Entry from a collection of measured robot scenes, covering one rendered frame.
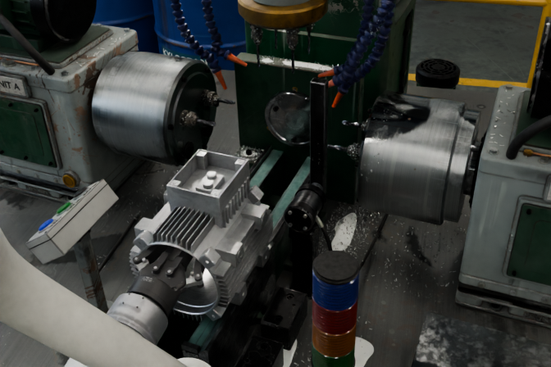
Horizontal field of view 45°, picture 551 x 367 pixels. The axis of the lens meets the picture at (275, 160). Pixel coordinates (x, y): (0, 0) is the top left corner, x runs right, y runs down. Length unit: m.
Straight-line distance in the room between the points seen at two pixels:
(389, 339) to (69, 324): 0.75
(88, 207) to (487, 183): 0.71
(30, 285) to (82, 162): 0.93
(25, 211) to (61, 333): 1.03
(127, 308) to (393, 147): 0.57
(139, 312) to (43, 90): 0.70
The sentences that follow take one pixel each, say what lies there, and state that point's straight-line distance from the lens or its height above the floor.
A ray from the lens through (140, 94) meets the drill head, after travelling 1.46.
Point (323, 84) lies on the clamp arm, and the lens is 1.19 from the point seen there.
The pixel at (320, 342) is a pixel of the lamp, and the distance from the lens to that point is 0.93.
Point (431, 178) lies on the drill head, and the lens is 1.26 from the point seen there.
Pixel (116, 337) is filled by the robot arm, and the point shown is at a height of 1.24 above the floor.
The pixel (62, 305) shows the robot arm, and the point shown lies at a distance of 0.73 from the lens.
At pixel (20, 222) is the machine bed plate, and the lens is 1.72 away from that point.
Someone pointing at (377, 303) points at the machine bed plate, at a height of 0.80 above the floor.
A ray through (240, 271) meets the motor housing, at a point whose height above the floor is 1.02.
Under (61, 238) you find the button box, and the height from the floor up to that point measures 1.06.
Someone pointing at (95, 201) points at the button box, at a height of 1.07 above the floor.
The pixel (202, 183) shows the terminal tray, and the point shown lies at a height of 1.13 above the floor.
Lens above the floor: 1.81
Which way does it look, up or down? 34 degrees down
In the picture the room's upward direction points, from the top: 2 degrees counter-clockwise
